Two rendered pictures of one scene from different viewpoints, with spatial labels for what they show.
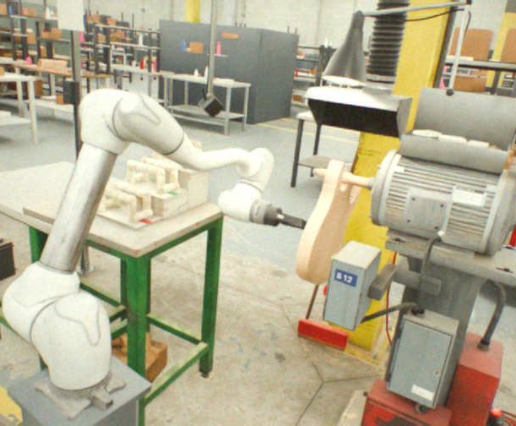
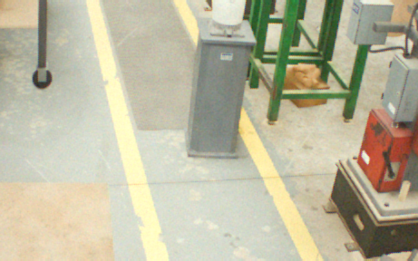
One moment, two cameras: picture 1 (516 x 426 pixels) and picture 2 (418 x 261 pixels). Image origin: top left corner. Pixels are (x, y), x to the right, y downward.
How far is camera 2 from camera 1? 2.47 m
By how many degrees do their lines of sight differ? 42
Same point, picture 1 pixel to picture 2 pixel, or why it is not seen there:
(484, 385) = not seen: outside the picture
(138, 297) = (288, 13)
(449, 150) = not seen: outside the picture
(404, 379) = (387, 98)
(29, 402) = (200, 24)
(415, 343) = (394, 72)
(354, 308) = (355, 29)
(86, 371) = (224, 14)
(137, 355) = (280, 53)
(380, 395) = (380, 111)
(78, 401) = (218, 29)
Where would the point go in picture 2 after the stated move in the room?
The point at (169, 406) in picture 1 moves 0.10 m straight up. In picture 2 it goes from (306, 121) to (308, 107)
